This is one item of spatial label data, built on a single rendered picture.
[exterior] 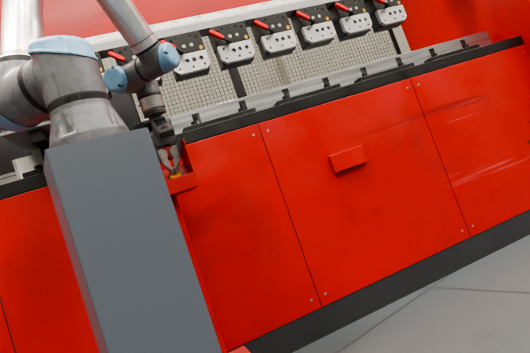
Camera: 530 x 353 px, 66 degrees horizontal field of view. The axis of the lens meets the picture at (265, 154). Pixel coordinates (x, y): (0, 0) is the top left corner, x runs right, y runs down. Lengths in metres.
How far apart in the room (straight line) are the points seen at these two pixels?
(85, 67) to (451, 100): 1.57
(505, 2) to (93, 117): 2.08
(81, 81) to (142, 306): 0.43
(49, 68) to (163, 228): 0.37
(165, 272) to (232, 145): 0.83
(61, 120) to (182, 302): 0.40
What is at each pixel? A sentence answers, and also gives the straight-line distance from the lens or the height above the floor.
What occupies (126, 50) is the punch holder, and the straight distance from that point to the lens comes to 1.72.
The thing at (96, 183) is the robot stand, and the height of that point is 0.69.
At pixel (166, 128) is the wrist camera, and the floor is 0.85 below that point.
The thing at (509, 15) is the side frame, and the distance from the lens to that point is 2.45.
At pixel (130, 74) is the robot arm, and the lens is 1.22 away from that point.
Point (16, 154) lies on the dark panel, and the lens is 2.23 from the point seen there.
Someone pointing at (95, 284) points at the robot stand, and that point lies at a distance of 0.76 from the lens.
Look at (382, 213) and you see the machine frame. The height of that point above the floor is 0.33.
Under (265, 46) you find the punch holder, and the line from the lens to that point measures 1.79.
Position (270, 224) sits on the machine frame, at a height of 0.45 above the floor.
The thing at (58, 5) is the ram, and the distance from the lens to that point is 1.82.
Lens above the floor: 0.60
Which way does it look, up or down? 4 degrees up
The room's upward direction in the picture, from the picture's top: 19 degrees counter-clockwise
